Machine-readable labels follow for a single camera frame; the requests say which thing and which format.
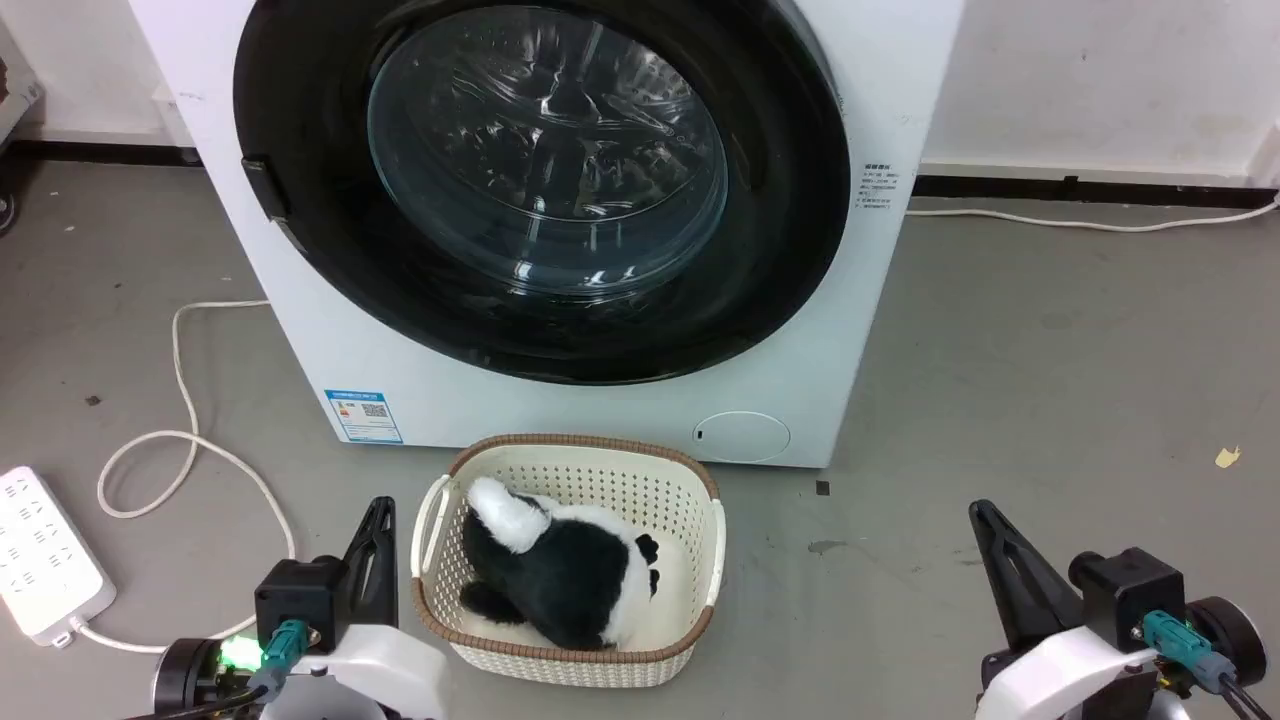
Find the round white filter cover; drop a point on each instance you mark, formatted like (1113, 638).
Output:
(742, 437)

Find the black and white panda plush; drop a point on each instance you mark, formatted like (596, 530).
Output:
(570, 575)

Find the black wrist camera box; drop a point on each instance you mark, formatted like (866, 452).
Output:
(1130, 595)
(298, 598)

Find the grey furniture edge with wheel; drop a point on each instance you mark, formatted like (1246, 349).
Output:
(10, 110)

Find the white power strip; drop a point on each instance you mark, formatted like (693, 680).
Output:
(40, 560)

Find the blue energy label sticker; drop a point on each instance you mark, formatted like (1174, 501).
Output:
(363, 415)

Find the white front-load washing machine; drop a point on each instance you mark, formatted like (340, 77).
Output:
(560, 405)

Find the small printed text sticker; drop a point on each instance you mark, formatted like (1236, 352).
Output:
(877, 188)

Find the yellow paper scrap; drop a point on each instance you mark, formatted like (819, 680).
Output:
(1227, 457)

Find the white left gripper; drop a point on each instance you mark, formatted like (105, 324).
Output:
(385, 665)

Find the cream perforated laundry basket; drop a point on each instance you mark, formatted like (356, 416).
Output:
(600, 475)

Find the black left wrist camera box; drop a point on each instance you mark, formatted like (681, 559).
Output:
(298, 598)

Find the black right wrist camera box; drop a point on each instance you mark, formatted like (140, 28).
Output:
(1130, 595)

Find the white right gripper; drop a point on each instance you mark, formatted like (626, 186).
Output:
(1060, 670)

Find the black round washer door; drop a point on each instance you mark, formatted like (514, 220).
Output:
(310, 150)

